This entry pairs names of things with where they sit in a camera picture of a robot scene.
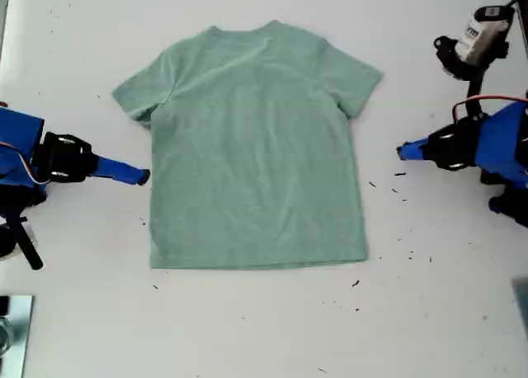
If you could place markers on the green t-shirt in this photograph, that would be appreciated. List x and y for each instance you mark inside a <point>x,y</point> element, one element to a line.
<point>255,147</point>

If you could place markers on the black clamp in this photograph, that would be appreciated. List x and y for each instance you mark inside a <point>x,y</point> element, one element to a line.
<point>3,305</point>

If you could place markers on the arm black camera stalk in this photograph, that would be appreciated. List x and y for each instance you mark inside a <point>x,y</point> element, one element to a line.
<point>476,85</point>
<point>29,246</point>

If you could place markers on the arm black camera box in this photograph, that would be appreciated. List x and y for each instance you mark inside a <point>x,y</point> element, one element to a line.
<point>10,242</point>

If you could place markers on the arm white camera box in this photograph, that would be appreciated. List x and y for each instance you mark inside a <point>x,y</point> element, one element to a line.
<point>480,35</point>

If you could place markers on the steel base plate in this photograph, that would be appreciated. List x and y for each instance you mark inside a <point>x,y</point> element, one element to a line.
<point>22,332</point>

